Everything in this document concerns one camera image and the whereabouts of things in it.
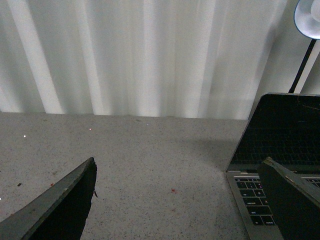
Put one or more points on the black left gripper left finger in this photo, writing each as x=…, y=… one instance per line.
x=59, y=213

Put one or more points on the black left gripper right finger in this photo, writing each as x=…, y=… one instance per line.
x=294, y=201

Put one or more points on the blue desk lamp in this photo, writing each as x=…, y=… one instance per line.
x=307, y=22

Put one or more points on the grey laptop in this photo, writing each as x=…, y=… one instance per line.
x=286, y=128

